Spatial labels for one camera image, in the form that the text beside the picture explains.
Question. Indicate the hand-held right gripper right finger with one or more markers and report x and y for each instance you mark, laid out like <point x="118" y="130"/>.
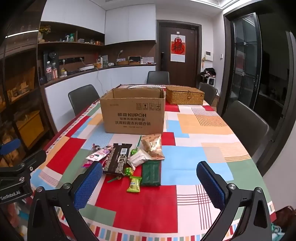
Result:
<point x="210" y="185"/>

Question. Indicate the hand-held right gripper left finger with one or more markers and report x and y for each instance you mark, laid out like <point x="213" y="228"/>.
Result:
<point x="89" y="183"/>

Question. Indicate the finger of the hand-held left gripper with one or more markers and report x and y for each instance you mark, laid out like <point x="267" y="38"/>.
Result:
<point x="9" y="147"/>
<point x="27" y="162"/>

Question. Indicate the beige snack packet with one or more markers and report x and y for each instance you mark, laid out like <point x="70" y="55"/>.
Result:
<point x="152" y="146"/>

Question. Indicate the brown cardboard box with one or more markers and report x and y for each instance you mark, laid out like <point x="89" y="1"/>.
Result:
<point x="131" y="115"/>

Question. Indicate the magenta snack packet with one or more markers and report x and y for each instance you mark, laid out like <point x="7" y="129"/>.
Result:
<point x="87" y="164"/>

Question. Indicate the pink white snack packet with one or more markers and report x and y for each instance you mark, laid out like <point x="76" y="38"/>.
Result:
<point x="97" y="155"/>

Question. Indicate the small dark wrapped candy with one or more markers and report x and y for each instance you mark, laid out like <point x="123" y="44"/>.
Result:
<point x="96" y="147"/>

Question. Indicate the black snack packet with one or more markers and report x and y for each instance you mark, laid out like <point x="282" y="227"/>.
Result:
<point x="118" y="158"/>

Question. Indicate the green lollipop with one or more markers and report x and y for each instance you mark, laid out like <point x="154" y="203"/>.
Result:
<point x="128" y="171"/>
<point x="133" y="151"/>

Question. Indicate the light green candy packet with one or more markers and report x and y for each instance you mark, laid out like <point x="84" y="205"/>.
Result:
<point x="134" y="184"/>

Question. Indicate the glass display cabinet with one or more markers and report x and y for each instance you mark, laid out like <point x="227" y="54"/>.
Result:
<point x="20" y="92"/>

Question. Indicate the dark green snack packet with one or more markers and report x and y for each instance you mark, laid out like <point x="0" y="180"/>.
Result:
<point x="150" y="173"/>

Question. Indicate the dark grey dining chair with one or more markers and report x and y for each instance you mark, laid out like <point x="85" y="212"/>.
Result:
<point x="83" y="99"/>
<point x="158" y="77"/>
<point x="208" y="92"/>
<point x="245" y="129"/>

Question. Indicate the clear bottle red label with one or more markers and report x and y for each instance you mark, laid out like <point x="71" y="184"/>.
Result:
<point x="54" y="71"/>
<point x="48" y="71"/>

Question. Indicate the small yellow capped bottle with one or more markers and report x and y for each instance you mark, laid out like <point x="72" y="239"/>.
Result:
<point x="63" y="73"/>

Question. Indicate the woven wicker basket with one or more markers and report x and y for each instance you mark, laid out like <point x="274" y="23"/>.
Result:
<point x="185" y="96"/>

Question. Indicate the white storage rack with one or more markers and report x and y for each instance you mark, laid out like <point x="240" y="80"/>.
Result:
<point x="211" y="81"/>

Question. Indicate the dark sliding door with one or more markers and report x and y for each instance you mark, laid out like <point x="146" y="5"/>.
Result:
<point x="282" y="104"/>

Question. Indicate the white flat tray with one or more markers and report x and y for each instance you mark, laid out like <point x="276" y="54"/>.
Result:
<point x="86" y="68"/>

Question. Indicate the white plastic fruit basket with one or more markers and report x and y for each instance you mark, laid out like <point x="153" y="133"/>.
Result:
<point x="145" y="87"/>

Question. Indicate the white lower cabinets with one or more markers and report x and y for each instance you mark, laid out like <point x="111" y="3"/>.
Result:
<point x="124" y="76"/>

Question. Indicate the white cabinets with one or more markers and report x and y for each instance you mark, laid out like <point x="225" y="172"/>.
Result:
<point x="129" y="23"/>
<point x="124" y="76"/>

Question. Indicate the black bag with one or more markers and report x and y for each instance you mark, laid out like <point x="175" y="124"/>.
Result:
<point x="208" y="72"/>

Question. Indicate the yellow flower bouquet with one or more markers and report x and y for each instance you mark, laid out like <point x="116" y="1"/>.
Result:
<point x="44" y="31"/>

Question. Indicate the yellow hanging tassel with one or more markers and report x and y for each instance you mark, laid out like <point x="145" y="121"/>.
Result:
<point x="203" y="62"/>

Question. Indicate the woven tray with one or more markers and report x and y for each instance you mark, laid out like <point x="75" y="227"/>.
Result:
<point x="122" y="62"/>

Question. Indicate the white intercom panel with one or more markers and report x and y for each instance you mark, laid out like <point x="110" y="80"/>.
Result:
<point x="208" y="56"/>

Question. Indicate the white desk lamp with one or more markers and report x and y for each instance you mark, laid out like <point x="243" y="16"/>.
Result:
<point x="119" y="55"/>

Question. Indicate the black tablet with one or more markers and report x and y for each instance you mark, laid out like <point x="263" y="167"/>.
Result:
<point x="135" y="59"/>

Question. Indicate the black framed glass door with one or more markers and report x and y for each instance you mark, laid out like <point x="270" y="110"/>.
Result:
<point x="245" y="58"/>

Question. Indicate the dark brown door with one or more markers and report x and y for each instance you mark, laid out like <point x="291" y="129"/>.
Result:
<point x="192" y="46"/>

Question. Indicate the red white door poster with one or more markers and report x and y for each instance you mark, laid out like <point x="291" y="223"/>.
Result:
<point x="178" y="48"/>

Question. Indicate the white upper cabinets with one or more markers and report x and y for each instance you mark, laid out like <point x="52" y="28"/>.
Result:
<point x="129" y="23"/>

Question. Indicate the black wall appliance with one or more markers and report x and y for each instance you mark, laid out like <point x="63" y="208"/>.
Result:
<point x="51" y="56"/>

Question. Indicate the dark wooden wall shelf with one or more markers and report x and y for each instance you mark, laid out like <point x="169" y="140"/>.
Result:
<point x="69" y="43"/>

